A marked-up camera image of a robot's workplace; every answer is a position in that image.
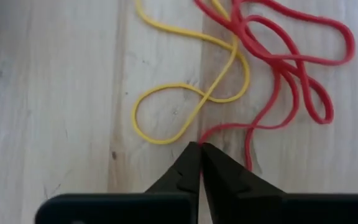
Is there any yellow rubber band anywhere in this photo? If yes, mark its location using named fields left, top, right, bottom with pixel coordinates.
left=131, top=0, right=250, bottom=146

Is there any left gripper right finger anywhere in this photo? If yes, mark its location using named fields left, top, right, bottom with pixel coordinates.
left=201, top=142, right=285, bottom=224

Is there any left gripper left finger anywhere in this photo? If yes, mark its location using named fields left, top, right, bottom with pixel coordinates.
left=146, top=142, right=201, bottom=194

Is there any red rubber band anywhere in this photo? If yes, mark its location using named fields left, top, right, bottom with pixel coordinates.
left=193, top=0, right=356, bottom=68
left=197, top=12, right=335, bottom=172

